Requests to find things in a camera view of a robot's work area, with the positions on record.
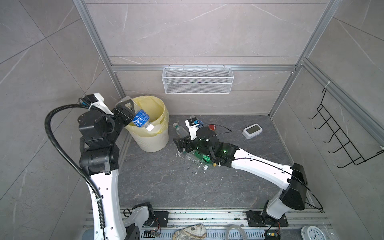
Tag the clear bottle blue label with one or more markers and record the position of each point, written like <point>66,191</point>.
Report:
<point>142,120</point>

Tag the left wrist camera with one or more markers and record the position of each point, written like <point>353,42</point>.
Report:
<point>95,100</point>

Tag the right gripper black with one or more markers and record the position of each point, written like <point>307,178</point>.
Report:
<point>180,147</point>

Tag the white tape roll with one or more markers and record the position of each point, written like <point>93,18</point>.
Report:
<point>235,232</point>

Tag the green bottle yellow cap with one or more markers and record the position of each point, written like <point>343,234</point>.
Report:
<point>204,158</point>

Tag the patterned cloth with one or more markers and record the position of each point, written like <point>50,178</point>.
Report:
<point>195,232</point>

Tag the white round analog clock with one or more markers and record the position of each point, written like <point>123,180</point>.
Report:
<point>312,233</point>

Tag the white wire mesh basket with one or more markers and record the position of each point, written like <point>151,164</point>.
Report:
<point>197,80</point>

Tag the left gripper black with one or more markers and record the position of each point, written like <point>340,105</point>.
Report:
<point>123,115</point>

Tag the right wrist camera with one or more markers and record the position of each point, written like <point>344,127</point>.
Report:
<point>192,124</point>

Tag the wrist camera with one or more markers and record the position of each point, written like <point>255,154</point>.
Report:
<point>95,100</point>
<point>192,124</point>

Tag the small clear bottle white cap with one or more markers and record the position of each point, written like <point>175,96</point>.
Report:
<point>181,131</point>

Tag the black wire hook rack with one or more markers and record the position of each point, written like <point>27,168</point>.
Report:
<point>354,156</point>

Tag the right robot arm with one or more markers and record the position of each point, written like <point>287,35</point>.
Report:
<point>204,146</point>

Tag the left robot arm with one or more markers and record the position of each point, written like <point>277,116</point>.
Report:
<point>99,165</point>

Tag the white bin with yellow liner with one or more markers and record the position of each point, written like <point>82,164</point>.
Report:
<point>158,138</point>

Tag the white digital clock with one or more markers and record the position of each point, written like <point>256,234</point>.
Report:
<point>252,131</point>

